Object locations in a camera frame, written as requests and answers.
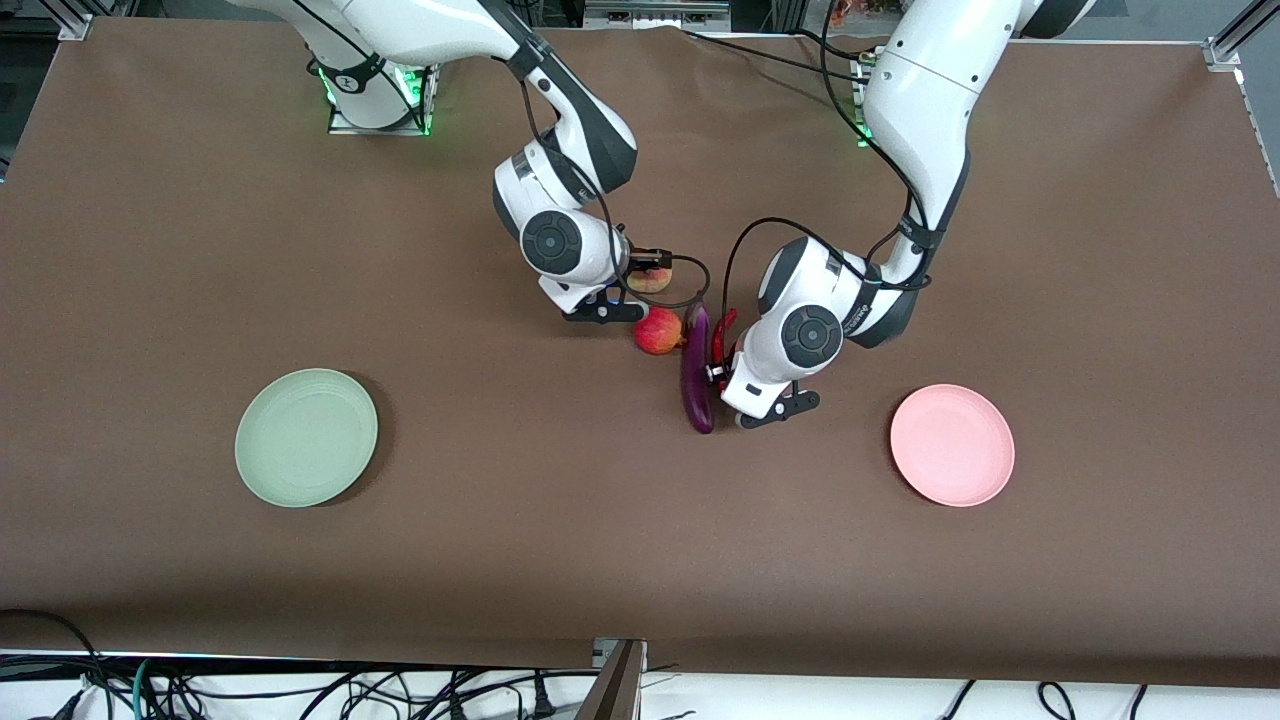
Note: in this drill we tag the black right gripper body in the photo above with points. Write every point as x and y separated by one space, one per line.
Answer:
645 262

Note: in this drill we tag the peach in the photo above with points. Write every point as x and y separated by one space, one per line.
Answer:
650 282

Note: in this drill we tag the red apple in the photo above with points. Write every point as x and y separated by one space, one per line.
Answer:
657 332

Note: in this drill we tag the pale green plate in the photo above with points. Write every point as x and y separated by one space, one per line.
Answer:
305 440

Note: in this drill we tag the purple eggplant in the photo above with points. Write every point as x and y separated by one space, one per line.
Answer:
697 400

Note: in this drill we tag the grey metal box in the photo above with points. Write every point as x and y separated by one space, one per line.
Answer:
650 15

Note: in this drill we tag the red chili pepper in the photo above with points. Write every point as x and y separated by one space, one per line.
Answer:
724 328

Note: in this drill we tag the aluminium profile post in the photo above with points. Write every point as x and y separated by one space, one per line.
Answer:
615 690

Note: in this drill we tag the pink plate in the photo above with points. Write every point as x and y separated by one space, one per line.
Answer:
950 445

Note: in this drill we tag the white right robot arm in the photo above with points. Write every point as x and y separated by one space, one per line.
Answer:
430 25

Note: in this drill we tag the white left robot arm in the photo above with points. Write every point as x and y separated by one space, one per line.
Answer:
920 100

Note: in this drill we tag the aluminium corner profile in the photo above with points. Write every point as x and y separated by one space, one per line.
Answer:
70 20
1240 35

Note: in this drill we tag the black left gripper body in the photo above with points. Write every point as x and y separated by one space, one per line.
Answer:
718 356

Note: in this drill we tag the brown table cover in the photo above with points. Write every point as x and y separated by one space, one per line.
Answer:
600 540

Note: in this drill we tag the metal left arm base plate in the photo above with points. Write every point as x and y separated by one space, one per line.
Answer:
861 140

